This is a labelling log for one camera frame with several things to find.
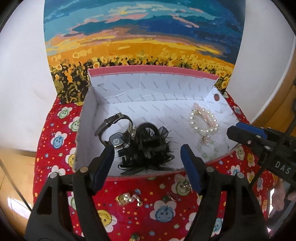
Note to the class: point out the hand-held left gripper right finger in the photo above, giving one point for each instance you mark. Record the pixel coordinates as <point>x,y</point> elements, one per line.
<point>192,166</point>

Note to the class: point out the red smiley flower tablecloth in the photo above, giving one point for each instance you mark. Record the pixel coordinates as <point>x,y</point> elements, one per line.
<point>143,185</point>

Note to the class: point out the person's right hand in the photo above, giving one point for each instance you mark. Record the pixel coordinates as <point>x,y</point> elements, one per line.
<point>281,197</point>

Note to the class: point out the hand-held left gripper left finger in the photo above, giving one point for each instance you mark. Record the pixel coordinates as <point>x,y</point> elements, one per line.
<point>104,164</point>

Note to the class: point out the white cardboard box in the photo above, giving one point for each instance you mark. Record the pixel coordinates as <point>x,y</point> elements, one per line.
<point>161,109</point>

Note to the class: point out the sunflower field sky painting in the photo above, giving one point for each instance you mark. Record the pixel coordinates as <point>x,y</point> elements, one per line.
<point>138,34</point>

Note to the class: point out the black feather hair accessory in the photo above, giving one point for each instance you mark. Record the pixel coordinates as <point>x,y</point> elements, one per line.
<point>143,143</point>

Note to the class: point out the green stone earring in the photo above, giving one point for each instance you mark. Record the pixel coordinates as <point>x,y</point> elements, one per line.
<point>166,198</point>

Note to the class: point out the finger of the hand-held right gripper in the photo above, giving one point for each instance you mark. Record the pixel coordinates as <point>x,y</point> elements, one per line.
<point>249,131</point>

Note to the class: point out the pink flower hair clip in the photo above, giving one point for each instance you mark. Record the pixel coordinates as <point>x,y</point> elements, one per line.
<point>208,118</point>

